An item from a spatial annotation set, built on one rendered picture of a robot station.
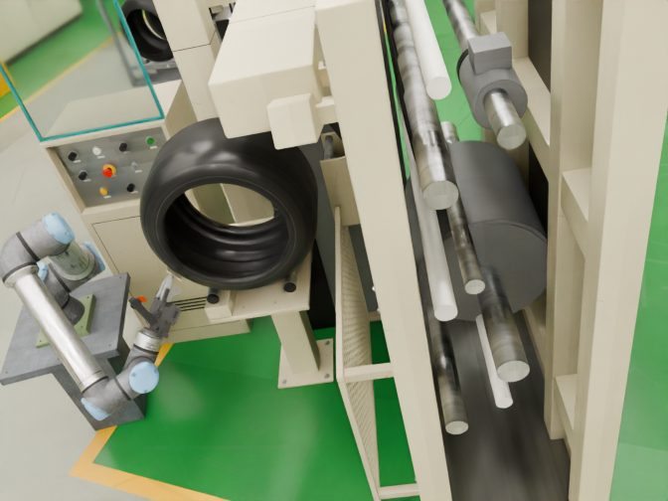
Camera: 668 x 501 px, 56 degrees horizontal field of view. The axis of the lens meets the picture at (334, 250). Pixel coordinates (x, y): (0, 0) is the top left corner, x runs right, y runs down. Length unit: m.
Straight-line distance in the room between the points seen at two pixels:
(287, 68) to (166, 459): 2.07
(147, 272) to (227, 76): 1.82
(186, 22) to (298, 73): 0.73
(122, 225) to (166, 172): 1.09
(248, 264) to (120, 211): 0.86
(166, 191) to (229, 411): 1.42
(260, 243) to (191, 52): 0.73
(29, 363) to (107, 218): 0.70
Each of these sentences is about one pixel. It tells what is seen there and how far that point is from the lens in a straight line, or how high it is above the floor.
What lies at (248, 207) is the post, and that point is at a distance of 2.46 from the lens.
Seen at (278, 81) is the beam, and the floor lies 1.76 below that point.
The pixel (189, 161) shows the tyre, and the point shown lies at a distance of 1.96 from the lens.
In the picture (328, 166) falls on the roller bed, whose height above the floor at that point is 1.17.
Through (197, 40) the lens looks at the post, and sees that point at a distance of 2.16.
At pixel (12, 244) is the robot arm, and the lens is 2.28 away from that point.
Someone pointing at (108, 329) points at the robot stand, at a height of 0.60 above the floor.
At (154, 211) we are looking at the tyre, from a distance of 2.05.
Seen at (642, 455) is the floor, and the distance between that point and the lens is 2.81.
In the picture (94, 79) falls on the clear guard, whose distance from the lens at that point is 2.73.
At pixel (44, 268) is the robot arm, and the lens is 2.85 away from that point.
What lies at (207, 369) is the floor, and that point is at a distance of 3.34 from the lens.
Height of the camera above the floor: 2.35
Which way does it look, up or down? 39 degrees down
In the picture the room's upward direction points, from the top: 15 degrees counter-clockwise
